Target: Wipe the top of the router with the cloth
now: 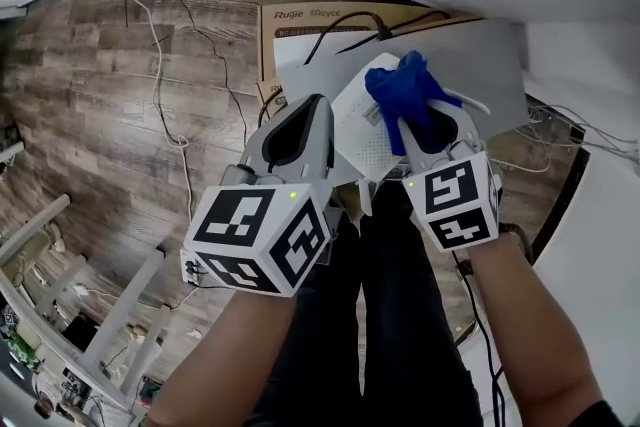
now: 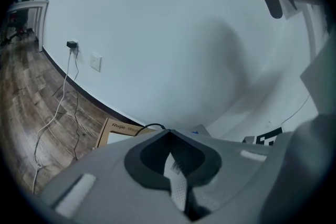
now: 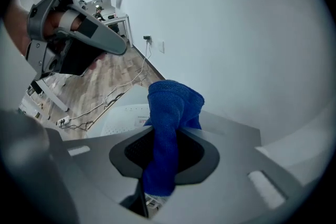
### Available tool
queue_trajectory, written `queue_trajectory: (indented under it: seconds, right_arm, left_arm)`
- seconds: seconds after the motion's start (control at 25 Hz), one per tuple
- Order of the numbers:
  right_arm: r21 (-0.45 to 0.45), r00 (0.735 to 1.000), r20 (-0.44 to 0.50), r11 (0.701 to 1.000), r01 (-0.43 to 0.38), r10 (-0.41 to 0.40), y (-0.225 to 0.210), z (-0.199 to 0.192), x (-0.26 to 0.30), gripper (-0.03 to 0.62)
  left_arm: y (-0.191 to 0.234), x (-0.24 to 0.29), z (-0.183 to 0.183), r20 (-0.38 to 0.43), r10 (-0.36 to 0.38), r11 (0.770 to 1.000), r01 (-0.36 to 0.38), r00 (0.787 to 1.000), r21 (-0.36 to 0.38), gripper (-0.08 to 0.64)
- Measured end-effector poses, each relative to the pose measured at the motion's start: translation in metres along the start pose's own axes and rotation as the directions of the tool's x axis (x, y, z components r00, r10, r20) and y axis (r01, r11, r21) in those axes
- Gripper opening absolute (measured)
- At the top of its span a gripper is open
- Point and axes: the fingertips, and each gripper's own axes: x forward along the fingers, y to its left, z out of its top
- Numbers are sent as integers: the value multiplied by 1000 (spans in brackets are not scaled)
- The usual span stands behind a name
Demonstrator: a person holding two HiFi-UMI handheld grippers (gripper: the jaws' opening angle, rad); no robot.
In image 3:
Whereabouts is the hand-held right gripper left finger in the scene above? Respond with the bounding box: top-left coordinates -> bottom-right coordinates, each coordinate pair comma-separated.
62,125 -> 154,219

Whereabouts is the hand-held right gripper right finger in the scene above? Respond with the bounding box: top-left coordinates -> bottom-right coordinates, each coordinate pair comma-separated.
148,127 -> 307,222

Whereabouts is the blue cloth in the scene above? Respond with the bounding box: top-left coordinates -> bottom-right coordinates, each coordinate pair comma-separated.
142,80 -> 205,197

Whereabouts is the person's left forearm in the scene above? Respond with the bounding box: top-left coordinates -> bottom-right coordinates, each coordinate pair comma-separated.
4,0 -> 34,57

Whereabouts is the person's left hand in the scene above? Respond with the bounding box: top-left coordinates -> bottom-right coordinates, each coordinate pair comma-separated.
44,10 -> 86,36

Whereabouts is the flat grey network device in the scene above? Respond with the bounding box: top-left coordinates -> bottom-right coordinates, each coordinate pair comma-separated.
86,85 -> 263,149

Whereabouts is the long white cable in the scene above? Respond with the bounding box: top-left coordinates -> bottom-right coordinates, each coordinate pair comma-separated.
69,40 -> 153,121

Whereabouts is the thin black floor cable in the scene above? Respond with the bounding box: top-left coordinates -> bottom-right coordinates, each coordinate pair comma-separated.
59,65 -> 150,132

